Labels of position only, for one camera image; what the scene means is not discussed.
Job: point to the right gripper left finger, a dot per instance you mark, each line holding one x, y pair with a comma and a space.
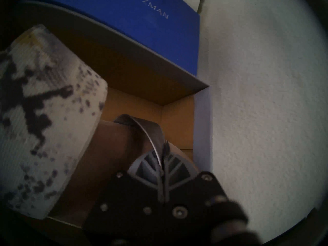
128, 204

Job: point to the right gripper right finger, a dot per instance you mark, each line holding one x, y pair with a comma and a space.
189, 196

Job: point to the grey open shoe box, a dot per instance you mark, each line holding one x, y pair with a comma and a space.
202, 125

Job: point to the blue shoe box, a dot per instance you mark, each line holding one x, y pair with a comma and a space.
141, 30

